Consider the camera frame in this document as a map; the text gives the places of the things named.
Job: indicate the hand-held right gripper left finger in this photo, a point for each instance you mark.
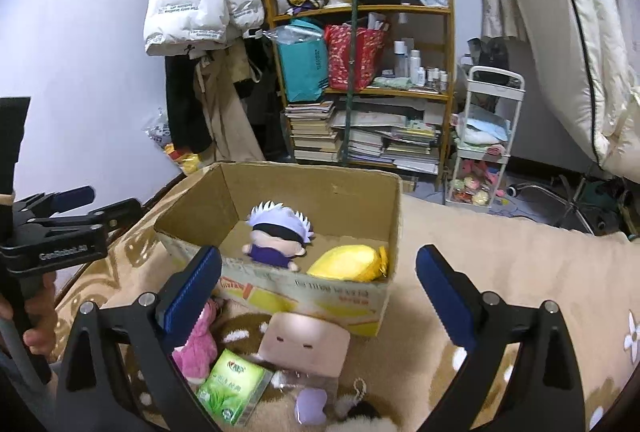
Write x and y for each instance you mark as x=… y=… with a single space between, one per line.
x=192 y=292

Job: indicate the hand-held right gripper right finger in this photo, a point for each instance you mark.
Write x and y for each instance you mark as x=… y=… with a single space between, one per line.
x=445 y=297

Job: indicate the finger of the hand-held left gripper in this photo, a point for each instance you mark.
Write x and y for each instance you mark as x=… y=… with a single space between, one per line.
x=72 y=199
x=120 y=212

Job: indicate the pink plush toy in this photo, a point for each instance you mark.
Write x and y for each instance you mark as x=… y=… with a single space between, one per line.
x=197 y=347

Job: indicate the white-haired plush doll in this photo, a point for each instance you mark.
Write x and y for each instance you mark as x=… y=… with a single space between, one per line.
x=277 y=237

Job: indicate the yellow plush toy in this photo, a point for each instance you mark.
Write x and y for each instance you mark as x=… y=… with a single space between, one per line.
x=345 y=264

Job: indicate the cardboard box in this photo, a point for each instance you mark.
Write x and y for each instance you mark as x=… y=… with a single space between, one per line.
x=305 y=299

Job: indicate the pale pink square plush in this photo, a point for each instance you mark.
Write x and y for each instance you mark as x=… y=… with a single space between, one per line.
x=305 y=342

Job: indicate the person's left hand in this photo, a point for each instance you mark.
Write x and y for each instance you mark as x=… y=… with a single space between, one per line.
x=42 y=312

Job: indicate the green tissue packet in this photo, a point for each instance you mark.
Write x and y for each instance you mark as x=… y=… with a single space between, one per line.
x=232 y=387

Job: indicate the black hanging garment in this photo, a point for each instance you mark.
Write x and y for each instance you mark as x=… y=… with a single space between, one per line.
x=185 y=112

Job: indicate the clear plastic wrapper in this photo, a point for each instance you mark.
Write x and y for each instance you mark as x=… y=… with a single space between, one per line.
x=287 y=382

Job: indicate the beige hanging pants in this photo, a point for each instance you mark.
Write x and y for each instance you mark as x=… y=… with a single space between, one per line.
x=227 y=122

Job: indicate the metal chair base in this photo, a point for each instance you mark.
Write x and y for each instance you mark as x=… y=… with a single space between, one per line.
x=570 y=207

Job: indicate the white fluffy plush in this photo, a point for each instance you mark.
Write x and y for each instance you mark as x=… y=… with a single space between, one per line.
x=360 y=426

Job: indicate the pile of thin magazines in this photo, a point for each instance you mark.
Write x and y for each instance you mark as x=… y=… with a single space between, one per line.
x=395 y=142

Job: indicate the purple heart-shaped pad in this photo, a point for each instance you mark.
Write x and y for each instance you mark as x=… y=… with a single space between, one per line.
x=311 y=407

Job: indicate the stack of thick books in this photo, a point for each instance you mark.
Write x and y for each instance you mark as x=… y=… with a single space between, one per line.
x=312 y=132

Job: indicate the pale green cloth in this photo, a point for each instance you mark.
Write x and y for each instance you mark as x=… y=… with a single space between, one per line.
x=392 y=83

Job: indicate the white trolley cart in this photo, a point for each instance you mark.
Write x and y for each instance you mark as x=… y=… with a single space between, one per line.
x=495 y=77

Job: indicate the teal paper bag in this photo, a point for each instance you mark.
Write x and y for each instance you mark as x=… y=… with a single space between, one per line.
x=302 y=67

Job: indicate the row of white bottles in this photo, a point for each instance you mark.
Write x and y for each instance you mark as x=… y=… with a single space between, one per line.
x=415 y=64

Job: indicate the green pole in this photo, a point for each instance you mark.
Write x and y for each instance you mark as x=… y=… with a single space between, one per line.
x=354 y=62

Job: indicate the red patterned bag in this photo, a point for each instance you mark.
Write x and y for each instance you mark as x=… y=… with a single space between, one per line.
x=350 y=59

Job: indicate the cream duvet with black trim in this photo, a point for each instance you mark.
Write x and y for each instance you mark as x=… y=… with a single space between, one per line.
x=545 y=37

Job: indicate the wooden shelf rack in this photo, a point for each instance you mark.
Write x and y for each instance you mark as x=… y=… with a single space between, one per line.
x=360 y=10

